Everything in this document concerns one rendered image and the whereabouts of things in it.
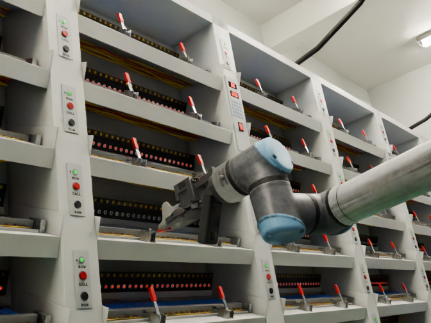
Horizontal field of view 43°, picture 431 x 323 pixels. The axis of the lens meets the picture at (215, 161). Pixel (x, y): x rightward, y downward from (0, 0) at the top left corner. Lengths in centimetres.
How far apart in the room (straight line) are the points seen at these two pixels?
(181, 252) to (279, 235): 41
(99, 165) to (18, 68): 28
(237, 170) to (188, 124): 51
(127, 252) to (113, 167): 21
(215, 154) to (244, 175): 69
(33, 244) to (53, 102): 34
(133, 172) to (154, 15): 70
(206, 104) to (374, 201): 96
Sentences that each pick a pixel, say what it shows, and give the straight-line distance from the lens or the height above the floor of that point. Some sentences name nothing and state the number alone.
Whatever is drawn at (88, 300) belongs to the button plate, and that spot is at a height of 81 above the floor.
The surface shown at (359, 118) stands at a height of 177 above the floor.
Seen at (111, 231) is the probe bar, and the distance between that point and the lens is 137.
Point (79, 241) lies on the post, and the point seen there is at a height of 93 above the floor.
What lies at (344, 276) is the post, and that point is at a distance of 232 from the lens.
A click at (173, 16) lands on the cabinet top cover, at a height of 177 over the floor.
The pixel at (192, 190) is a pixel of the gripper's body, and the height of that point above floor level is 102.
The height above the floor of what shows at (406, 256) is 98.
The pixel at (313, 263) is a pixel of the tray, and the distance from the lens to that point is 202.
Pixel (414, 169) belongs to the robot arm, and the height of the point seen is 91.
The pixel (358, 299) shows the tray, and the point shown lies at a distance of 230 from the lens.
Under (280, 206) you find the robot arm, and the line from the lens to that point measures 110.
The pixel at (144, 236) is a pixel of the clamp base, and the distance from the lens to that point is 139.
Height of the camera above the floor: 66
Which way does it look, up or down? 19 degrees up
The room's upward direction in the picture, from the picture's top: 10 degrees counter-clockwise
